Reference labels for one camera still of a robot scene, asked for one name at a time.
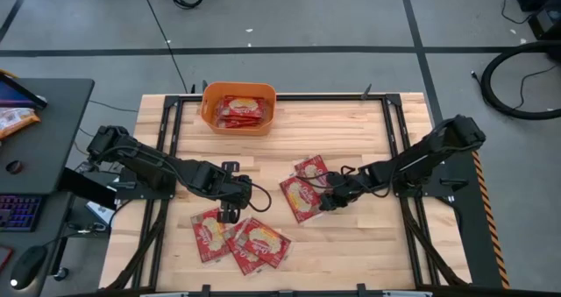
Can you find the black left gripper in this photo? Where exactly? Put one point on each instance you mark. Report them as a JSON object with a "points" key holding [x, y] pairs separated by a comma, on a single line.
{"points": [[232, 192]]}

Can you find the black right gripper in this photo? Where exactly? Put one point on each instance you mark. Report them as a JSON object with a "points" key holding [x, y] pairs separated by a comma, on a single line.
{"points": [[350, 184]]}

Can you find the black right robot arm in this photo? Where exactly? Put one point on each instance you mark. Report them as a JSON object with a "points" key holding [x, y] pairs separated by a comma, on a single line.
{"points": [[421, 157]]}

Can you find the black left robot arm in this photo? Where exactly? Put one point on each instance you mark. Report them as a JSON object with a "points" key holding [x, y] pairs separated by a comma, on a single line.
{"points": [[149, 165]]}

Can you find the orange plastic basket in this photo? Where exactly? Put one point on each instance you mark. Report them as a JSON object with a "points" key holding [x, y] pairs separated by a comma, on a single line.
{"points": [[208, 108]]}

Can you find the black controller box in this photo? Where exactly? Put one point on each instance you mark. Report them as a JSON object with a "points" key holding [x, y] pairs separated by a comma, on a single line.
{"points": [[87, 187]]}

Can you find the orange black hazard tape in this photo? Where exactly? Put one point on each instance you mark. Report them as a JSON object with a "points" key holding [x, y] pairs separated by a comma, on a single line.
{"points": [[491, 222]]}

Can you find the black caster wheel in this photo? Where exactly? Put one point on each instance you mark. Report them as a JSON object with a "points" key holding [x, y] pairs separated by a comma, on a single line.
{"points": [[61, 274]]}

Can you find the black desk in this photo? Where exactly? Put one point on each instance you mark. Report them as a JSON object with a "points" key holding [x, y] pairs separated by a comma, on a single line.
{"points": [[48, 126]]}

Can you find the backlit black keyboard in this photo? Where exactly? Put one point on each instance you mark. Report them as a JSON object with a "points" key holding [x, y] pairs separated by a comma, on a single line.
{"points": [[19, 213]]}

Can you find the black computer mouse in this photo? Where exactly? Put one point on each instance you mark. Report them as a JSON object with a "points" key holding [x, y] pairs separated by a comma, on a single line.
{"points": [[27, 267]]}

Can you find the orange snack bag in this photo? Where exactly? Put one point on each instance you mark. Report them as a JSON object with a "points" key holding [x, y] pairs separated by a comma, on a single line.
{"points": [[15, 119]]}

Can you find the black laptop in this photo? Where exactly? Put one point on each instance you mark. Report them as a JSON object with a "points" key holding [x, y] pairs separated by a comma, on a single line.
{"points": [[13, 96]]}

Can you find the black aluminium table frame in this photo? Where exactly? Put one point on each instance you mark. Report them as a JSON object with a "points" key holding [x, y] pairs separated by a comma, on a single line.
{"points": [[307, 97]]}

